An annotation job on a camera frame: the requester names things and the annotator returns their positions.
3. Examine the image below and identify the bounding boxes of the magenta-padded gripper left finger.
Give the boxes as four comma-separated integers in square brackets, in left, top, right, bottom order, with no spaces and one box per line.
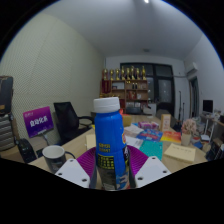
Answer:
[54,146,98,189]

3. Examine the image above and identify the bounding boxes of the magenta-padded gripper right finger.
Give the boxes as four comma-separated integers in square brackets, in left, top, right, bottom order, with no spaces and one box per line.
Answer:
[127,144,172,189]

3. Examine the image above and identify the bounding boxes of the blue drink bottle white cap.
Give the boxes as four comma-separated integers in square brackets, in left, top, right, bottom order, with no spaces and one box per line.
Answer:
[92,96,131,192]

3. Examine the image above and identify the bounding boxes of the black mug white inside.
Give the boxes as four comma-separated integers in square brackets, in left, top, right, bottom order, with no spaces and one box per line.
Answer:
[41,144,76,174]

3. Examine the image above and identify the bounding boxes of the teal notebook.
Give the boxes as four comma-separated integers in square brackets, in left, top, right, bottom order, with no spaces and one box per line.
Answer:
[138,139,164,161]

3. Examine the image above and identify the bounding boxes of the kraft paper notebook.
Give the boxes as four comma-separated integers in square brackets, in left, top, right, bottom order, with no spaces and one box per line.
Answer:
[163,143,197,164]

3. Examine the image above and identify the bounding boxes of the pale yellow notepad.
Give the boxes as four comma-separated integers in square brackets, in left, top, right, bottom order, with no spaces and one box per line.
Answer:
[85,133,97,150]

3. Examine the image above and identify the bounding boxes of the blue printed booklet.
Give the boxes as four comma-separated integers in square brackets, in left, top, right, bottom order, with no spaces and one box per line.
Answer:
[135,128,164,143]

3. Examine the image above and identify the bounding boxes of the white paper booklet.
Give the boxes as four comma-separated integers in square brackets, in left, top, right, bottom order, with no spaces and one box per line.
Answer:
[123,123,144,149]

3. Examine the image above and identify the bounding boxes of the orange printed booklet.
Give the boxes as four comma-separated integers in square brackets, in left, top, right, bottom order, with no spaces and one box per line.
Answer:
[160,130,183,144]

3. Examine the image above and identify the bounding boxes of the pink flat box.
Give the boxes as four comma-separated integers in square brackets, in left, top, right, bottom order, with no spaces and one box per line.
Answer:
[138,120,160,130]

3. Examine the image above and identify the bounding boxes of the orange standing card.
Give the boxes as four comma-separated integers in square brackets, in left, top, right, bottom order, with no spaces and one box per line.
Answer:
[160,113,172,132]

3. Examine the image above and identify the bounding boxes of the black office chair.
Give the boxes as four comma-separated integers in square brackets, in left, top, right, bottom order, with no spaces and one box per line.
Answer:
[53,101,95,145]

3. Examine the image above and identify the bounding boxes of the pink flowers in white pot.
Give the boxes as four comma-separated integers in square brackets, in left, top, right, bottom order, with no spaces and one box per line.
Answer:
[180,118,198,147]

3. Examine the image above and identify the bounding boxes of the yellow gift box red ribbon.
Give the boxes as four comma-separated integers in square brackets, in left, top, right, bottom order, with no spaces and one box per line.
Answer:
[120,113,133,127]

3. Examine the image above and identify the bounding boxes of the purple standing sign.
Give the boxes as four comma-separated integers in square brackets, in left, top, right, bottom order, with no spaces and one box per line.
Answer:
[22,106,55,139]

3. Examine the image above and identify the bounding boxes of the black tripod stand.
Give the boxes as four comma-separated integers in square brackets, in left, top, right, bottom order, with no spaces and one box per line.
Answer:
[177,90,186,128]

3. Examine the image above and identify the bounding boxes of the long cluttered wooden desk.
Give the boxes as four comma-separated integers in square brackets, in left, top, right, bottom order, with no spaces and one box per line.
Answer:
[199,113,224,161]

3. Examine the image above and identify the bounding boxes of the black framed glass door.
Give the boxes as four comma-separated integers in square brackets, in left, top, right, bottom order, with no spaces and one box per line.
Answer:
[119,62,176,116]

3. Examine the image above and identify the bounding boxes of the wooden shelf unit with trophies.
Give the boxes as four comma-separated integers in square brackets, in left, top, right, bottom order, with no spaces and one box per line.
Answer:
[100,65,149,109]

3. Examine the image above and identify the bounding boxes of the black computer monitor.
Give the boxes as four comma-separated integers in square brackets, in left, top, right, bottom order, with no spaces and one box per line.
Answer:
[202,99,214,114]

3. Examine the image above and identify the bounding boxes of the white wall air conditioner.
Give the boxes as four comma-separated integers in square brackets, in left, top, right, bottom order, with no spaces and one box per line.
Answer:
[185,61,199,76]

